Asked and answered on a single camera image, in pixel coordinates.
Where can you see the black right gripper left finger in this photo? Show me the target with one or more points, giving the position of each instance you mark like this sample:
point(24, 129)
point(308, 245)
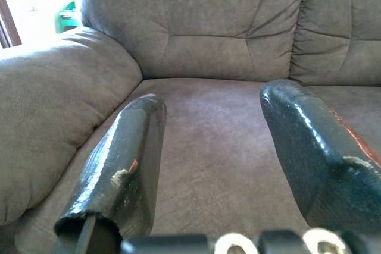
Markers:
point(119, 159)

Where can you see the dark brown door frame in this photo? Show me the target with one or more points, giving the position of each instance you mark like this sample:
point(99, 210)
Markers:
point(9, 25)

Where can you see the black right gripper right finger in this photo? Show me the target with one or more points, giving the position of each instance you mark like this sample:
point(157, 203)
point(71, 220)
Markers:
point(315, 153)

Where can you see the green plastic chair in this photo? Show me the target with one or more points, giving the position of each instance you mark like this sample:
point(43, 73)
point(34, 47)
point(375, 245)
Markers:
point(67, 17)

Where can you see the dark brown fabric sofa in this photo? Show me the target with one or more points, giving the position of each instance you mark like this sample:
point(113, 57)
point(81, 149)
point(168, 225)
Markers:
point(214, 43)

